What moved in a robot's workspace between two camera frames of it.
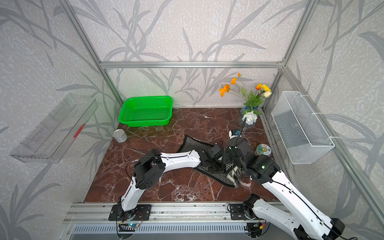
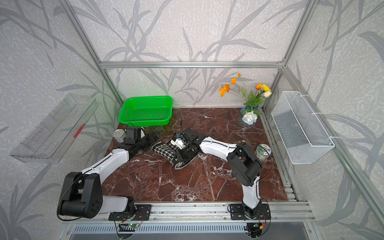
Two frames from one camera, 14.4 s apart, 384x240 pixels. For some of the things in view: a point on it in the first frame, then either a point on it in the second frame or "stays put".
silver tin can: x=120 y=135 stays put
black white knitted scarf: x=228 y=176 → x=165 y=149
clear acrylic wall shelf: x=50 y=140 stays put
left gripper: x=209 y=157 → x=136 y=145
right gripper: x=225 y=155 → x=180 y=157
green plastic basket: x=146 y=111 stays put
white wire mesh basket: x=305 y=138 stays put
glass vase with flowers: x=250 y=110 stays put
